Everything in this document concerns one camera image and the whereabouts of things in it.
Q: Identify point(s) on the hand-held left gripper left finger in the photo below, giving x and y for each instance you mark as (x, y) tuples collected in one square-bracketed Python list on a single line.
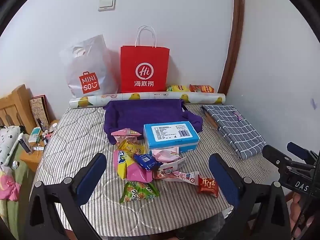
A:
[(91, 180)]

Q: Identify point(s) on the purple fabric basket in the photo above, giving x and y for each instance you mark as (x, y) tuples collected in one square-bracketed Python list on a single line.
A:
[(140, 112)]

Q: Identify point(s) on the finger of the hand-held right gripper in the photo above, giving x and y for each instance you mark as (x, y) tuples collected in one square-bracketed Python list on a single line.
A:
[(280, 158), (300, 151)]

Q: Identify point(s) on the yellow chip bag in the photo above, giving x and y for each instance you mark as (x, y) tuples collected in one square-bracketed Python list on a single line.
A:
[(177, 88)]

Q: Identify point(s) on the white dotted pillow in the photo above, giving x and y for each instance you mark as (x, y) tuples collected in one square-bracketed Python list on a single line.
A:
[(8, 142)]

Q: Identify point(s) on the green snack packet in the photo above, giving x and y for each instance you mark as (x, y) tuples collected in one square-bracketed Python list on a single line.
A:
[(137, 192)]

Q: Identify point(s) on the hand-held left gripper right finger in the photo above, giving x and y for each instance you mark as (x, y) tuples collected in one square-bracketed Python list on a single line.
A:
[(223, 180)]

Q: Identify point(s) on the white light switch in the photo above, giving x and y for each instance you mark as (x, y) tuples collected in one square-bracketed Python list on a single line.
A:
[(107, 3)]

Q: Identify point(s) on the small red snack packet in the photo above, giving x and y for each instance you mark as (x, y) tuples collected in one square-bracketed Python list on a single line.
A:
[(208, 185)]

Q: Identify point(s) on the long strawberry snack packet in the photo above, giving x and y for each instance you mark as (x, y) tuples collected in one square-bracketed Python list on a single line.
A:
[(180, 176)]

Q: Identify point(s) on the red paper bag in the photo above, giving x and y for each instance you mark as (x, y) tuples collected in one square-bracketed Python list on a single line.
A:
[(145, 67)]

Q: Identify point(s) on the pink strawberry snack packet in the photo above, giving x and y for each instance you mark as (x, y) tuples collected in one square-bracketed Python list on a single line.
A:
[(125, 135)]

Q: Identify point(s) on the white plastic shopping bag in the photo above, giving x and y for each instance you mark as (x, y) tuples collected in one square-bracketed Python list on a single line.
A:
[(92, 65)]

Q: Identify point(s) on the pink yellow snack packet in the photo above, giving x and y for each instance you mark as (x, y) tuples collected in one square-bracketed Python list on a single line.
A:
[(135, 172)]

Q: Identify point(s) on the person's right hand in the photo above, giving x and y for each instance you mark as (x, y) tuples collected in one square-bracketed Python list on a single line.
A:
[(297, 210)]

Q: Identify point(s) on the blue cookie packet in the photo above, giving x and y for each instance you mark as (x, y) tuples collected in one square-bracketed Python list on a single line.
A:
[(147, 161)]

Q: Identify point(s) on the teal white box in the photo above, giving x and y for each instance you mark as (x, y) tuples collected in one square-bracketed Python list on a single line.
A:
[(34, 135)]

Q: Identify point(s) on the orange chip bag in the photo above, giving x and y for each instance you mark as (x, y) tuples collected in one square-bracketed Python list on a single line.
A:
[(201, 88)]

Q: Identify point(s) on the grey checkered folded cloth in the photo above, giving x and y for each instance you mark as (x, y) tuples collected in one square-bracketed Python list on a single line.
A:
[(235, 130)]

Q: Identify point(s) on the patterned book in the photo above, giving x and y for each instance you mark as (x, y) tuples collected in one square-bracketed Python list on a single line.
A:
[(40, 111)]

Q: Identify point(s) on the lemon print paper roll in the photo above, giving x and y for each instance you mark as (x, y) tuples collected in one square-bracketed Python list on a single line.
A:
[(150, 96)]

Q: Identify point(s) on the wooden headboard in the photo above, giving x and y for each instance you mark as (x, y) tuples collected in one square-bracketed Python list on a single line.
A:
[(15, 105)]

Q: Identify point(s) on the blue tissue box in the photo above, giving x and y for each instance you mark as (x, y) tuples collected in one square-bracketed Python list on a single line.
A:
[(170, 135)]

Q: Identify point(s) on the brown wooden door frame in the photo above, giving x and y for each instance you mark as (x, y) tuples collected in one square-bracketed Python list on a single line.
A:
[(236, 42)]

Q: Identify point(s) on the wooden nightstand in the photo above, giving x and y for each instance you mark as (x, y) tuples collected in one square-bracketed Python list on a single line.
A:
[(31, 158)]

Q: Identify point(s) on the white red snack packet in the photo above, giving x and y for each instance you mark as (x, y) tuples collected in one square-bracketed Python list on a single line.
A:
[(172, 165)]

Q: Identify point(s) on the pink blanket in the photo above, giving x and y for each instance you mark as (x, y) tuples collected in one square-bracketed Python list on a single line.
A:
[(8, 185)]

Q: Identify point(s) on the striped mattress pad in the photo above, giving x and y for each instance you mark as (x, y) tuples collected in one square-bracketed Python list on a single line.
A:
[(75, 140)]

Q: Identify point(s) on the pale pink snack packet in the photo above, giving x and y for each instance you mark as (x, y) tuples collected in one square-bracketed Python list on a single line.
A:
[(165, 155)]

